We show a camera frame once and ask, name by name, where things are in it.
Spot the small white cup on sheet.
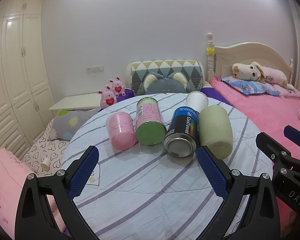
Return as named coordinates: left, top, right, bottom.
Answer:
left=40, top=157, right=51, bottom=171

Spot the pale green fuzzy cup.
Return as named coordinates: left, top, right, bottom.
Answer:
left=198, top=105, right=233, bottom=160

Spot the white paper cup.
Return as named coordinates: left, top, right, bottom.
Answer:
left=185, top=91, right=209, bottom=113

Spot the pink plastic cup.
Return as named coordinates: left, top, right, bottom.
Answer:
left=106, top=112, right=136, bottom=150

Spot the pink fleece blanket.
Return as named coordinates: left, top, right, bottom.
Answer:
left=210, top=78, right=300, bottom=239

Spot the pink quilt at left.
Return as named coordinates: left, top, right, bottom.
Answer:
left=0, top=147, right=68, bottom=240

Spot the heart pattern sheet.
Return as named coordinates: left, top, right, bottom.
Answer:
left=21, top=119, right=69, bottom=177

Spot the blue cartoon pillow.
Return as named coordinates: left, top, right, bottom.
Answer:
left=221, top=76, right=280, bottom=97

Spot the white dog plush toy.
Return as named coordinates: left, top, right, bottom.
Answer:
left=232, top=61, right=294, bottom=90

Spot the grey flower pillow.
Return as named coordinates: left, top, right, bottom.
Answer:
left=49, top=108, right=100, bottom=141

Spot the blue black spray can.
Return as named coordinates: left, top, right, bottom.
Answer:
left=164, top=106, right=198, bottom=158

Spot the cream wooden bed headboard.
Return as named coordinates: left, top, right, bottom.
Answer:
left=205, top=33, right=294, bottom=84

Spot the white striped quilt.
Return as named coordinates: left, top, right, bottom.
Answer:
left=60, top=92, right=274, bottom=240

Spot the cream wardrobe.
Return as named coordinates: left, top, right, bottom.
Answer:
left=0, top=0, right=55, bottom=159

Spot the yellow star decoration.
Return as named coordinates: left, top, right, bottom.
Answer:
left=206, top=47, right=215, bottom=56

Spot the white bedside table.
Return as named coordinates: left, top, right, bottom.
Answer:
left=49, top=93, right=101, bottom=111

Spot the pink green tin can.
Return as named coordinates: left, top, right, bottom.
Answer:
left=135, top=97, right=166, bottom=145

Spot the pink bunny plush front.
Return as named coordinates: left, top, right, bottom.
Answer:
left=97, top=85, right=117, bottom=109

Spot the pink bunny plush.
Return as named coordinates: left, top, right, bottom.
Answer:
left=109, top=76, right=126, bottom=97
left=97, top=85, right=117, bottom=109

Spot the grey cat plush pillow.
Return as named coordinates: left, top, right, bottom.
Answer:
left=142, top=72, right=188, bottom=95

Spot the pink bunny plush rear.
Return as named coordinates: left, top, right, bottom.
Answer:
left=109, top=76, right=126, bottom=97

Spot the purple bed sheet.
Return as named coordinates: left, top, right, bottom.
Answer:
left=117, top=87, right=232, bottom=106

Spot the triangle pattern headboard cushion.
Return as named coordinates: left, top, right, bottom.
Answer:
left=125, top=60, right=206, bottom=95

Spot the white wall socket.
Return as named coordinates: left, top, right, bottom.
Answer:
left=86, top=65, right=104, bottom=74

